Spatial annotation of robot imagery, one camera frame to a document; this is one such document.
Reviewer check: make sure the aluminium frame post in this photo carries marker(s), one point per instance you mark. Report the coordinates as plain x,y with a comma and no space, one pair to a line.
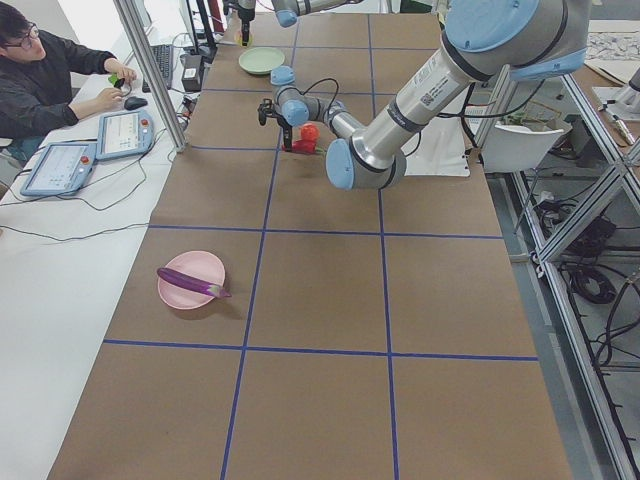
132,24

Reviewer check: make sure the black keyboard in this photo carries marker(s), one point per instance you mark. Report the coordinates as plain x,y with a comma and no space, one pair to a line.
163,57

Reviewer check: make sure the far teach pendant tablet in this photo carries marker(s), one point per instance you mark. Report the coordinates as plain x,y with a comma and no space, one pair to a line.
124,134

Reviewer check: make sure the seated person in black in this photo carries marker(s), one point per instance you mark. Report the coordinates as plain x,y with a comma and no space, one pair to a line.
36,91

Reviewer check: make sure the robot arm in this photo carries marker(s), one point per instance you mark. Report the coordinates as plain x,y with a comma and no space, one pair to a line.
536,39
287,12

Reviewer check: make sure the light green plate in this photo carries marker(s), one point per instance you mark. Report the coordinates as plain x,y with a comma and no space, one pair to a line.
261,60

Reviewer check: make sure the pink plate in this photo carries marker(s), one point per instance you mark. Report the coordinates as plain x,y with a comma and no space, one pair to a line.
200,264

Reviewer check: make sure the black computer mouse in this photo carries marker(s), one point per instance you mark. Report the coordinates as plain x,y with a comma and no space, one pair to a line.
133,103

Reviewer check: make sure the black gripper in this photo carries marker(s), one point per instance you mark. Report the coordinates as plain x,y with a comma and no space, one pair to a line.
281,119

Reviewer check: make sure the black power adapter box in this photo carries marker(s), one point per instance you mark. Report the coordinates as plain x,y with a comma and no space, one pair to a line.
193,71

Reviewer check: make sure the near teach pendant tablet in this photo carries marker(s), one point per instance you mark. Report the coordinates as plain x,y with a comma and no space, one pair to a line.
62,169

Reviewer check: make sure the red peach fruit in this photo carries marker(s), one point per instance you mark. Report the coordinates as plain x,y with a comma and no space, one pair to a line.
309,132

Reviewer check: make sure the teach pendant tablet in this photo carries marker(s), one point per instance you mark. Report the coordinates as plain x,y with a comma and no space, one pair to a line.
62,169
124,134

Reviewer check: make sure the white plastic chair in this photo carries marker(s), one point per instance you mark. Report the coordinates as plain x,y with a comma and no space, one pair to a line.
511,148

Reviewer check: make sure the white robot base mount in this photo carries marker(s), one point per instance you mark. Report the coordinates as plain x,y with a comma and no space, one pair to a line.
438,150

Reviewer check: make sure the red chili pepper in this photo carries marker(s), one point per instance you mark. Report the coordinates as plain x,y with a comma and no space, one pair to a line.
306,147

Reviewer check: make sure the purple eggplant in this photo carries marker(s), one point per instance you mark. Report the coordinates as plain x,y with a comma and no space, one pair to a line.
191,283

